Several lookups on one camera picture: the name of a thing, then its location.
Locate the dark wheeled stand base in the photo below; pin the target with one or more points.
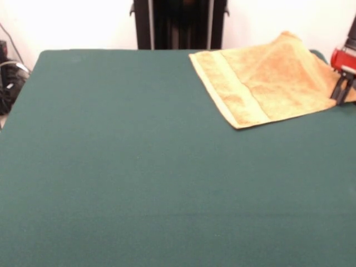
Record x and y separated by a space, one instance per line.
11 83

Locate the dark green table cloth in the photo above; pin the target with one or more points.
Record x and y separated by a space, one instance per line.
139 180

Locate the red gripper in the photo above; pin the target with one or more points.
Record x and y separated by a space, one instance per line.
340 58

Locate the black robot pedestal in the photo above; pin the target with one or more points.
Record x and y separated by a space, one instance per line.
180 25

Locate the yellow-orange terry towel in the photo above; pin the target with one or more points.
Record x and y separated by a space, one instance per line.
278 83

